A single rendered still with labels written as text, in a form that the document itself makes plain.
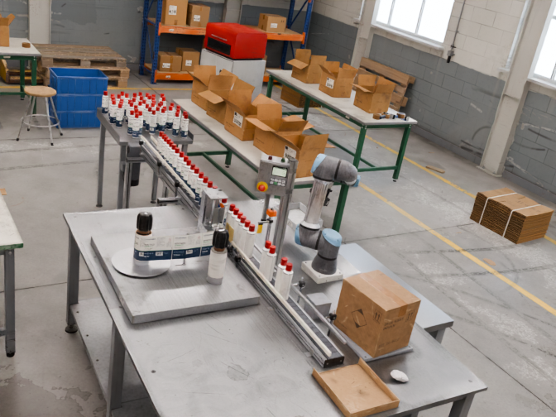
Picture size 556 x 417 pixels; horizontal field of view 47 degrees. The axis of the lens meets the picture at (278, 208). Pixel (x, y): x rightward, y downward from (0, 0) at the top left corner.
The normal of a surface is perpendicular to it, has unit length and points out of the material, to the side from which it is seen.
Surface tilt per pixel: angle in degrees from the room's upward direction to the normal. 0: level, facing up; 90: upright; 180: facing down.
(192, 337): 0
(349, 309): 90
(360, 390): 0
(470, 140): 90
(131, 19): 90
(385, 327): 90
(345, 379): 0
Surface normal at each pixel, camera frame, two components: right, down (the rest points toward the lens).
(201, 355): 0.16, -0.90
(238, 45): 0.66, 0.40
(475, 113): -0.85, 0.09
